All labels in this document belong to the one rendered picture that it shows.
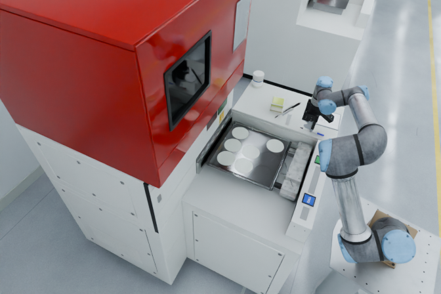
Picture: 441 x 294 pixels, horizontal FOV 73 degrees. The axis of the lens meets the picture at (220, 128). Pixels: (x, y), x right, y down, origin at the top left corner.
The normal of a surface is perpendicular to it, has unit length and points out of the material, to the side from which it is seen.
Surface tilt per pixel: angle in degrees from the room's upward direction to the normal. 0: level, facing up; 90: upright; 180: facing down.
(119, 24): 0
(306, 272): 0
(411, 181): 0
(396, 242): 39
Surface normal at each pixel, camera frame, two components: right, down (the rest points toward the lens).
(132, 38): 0.04, -0.70
